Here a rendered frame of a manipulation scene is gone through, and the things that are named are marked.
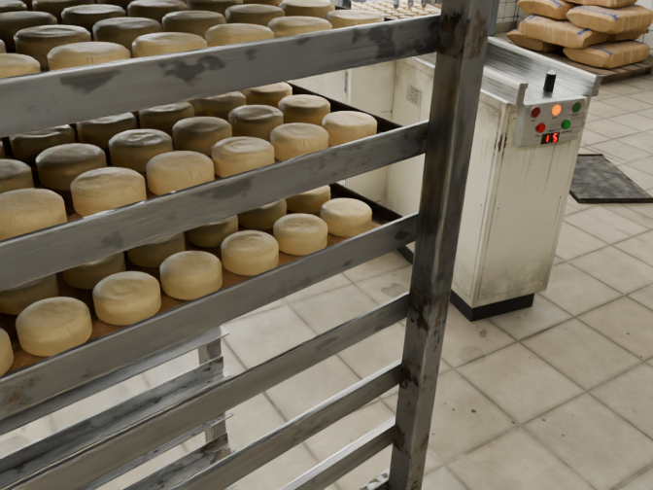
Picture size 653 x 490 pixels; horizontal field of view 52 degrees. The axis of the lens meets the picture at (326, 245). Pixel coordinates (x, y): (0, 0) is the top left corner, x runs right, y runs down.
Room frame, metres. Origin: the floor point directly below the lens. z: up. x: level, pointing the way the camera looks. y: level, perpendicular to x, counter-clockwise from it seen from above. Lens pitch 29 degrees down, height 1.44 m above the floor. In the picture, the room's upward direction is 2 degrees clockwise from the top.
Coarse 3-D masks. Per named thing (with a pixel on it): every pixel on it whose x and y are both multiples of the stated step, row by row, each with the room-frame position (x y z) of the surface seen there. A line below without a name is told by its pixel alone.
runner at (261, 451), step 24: (360, 384) 0.52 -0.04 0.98; (384, 384) 0.55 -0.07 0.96; (312, 408) 0.52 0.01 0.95; (336, 408) 0.50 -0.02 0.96; (288, 432) 0.46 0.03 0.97; (312, 432) 0.48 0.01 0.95; (240, 456) 0.42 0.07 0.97; (264, 456) 0.44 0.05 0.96; (192, 480) 0.39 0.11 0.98; (216, 480) 0.41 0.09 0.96
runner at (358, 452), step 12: (372, 432) 0.58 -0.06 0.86; (384, 432) 0.55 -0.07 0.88; (360, 444) 0.53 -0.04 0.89; (372, 444) 0.54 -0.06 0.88; (384, 444) 0.55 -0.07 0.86; (336, 456) 0.54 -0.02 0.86; (348, 456) 0.51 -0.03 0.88; (360, 456) 0.53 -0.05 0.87; (372, 456) 0.54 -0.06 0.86; (324, 468) 0.49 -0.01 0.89; (336, 468) 0.50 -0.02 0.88; (348, 468) 0.52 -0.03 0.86; (300, 480) 0.50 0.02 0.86; (312, 480) 0.48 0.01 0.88; (324, 480) 0.49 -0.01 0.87
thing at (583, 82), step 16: (384, 0) 3.34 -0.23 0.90; (496, 48) 2.52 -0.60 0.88; (512, 48) 2.44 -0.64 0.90; (512, 64) 2.42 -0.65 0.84; (528, 64) 2.35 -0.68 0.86; (544, 64) 2.27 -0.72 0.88; (560, 64) 2.21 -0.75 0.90; (560, 80) 2.20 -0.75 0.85; (576, 80) 2.13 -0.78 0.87; (592, 80) 2.07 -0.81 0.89; (592, 96) 2.06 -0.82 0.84
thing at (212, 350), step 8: (208, 344) 0.88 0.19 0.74; (216, 344) 0.89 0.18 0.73; (200, 352) 0.89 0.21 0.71; (208, 352) 0.88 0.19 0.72; (216, 352) 0.89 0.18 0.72; (200, 360) 0.89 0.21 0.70; (208, 360) 0.88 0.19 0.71; (216, 384) 0.89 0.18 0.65; (224, 424) 0.89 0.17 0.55; (208, 432) 0.89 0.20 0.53; (216, 432) 0.88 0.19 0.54; (224, 432) 0.89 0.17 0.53; (208, 440) 0.89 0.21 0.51
